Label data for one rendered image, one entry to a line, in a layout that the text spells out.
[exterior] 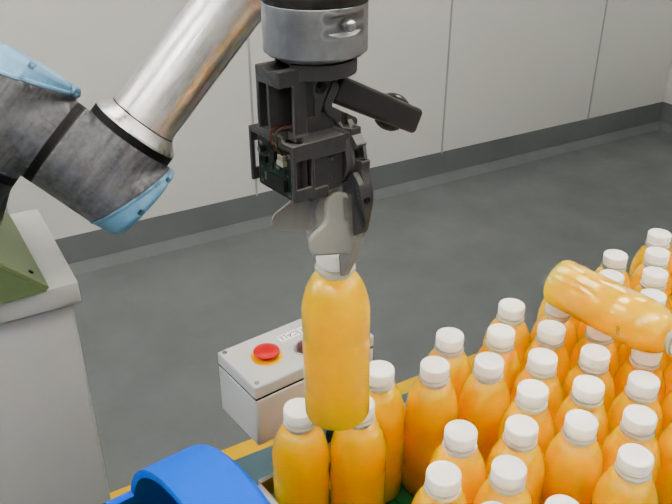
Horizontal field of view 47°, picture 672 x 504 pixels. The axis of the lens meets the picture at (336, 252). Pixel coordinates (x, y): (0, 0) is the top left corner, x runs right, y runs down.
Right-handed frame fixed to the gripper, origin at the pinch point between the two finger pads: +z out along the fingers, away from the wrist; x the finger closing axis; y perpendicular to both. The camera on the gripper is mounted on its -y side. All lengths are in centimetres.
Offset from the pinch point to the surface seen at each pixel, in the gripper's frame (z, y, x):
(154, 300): 137, -62, -211
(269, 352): 24.9, -3.1, -19.1
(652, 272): 25, -64, 0
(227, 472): 12.6, 18.1, 8.1
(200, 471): 12.8, 19.9, 6.4
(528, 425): 24.9, -19.7, 11.7
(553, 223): 137, -255, -157
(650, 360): 26, -44, 12
